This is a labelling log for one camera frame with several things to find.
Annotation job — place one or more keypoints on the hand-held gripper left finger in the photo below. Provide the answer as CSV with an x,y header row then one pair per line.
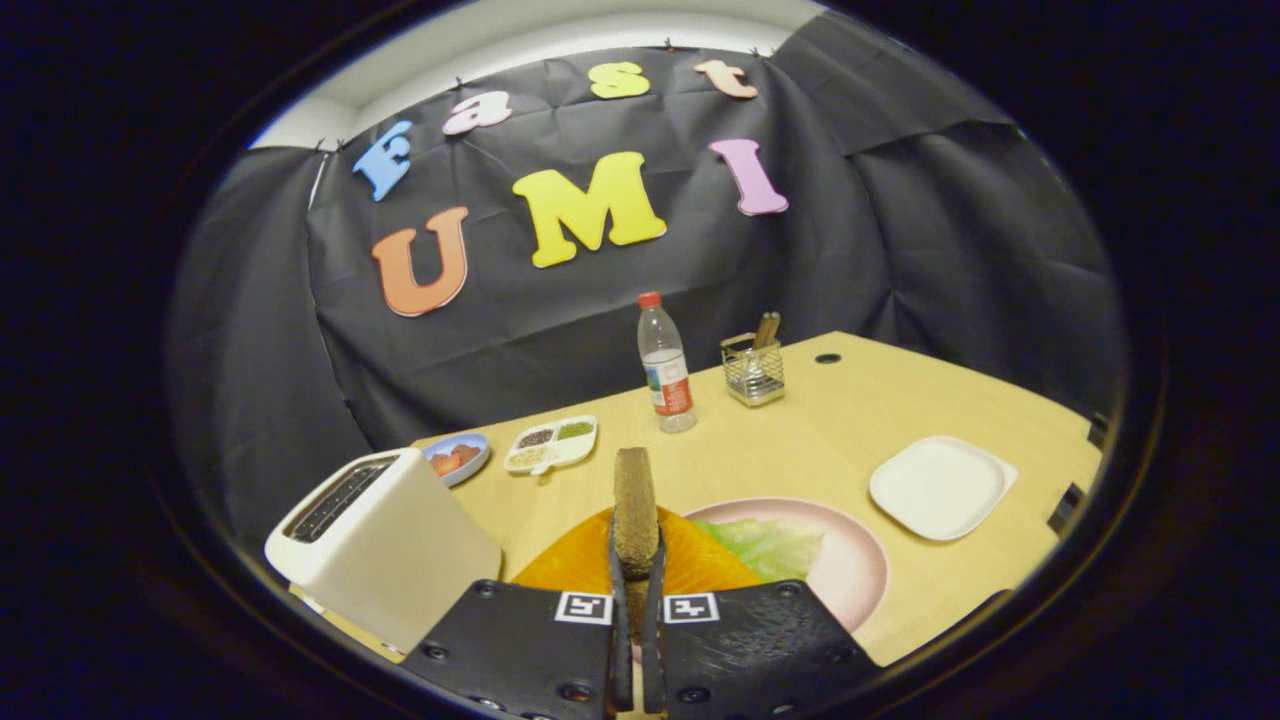
x,y
620,650

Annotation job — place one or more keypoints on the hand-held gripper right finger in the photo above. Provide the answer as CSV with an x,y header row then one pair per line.
x,y
655,650

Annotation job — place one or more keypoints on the brown bread slice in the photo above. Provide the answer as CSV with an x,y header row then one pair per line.
x,y
635,500

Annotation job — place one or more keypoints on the green lettuce leaf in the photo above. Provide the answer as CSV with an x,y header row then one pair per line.
x,y
775,548

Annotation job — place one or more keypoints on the round pink plate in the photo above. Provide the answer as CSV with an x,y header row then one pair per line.
x,y
850,575

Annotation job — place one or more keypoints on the white divided condiment tray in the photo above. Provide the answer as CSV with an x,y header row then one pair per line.
x,y
550,445

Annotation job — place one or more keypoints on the small blue plate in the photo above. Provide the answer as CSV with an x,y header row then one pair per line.
x,y
470,470

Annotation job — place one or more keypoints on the white toaster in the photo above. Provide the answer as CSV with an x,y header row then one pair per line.
x,y
400,550

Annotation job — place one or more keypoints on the red food pieces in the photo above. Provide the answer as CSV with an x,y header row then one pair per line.
x,y
455,458

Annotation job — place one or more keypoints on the clear red-capped water bottle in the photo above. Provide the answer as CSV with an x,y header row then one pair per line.
x,y
667,370

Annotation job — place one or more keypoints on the white square plate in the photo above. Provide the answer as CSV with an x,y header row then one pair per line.
x,y
940,488

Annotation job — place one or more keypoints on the black table edge clamp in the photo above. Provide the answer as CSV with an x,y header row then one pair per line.
x,y
1066,508
1098,430

